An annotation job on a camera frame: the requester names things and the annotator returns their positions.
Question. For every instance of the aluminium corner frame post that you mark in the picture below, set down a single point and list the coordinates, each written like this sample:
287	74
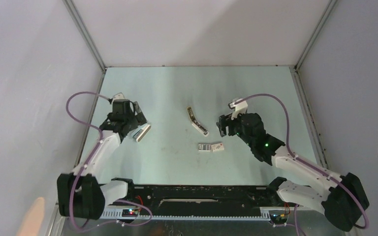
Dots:
316	32
81	26

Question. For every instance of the aluminium corner frame post right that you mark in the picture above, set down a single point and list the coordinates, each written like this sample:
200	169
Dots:
316	32

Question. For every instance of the beige white stapler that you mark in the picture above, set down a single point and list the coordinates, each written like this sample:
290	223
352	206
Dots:
199	127

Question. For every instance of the open staple box tray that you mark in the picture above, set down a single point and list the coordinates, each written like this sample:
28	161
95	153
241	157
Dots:
204	147

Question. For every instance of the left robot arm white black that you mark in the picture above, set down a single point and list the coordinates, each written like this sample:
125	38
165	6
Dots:
80	193

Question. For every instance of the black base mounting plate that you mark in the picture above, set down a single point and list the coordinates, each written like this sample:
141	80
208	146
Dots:
204	200

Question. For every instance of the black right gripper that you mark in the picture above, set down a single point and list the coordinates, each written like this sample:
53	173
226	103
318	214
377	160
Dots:
225	121

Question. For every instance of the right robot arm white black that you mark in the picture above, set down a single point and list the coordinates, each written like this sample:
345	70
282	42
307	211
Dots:
340	198

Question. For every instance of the aluminium corner frame post left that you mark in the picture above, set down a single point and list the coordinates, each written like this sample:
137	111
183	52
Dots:
81	26

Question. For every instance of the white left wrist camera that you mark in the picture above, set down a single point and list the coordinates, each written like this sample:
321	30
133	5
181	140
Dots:
118	96

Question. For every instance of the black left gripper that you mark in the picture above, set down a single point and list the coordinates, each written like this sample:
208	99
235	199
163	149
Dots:
138	119

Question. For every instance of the white staple box sleeve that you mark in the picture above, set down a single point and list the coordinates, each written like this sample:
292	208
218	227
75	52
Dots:
217	147

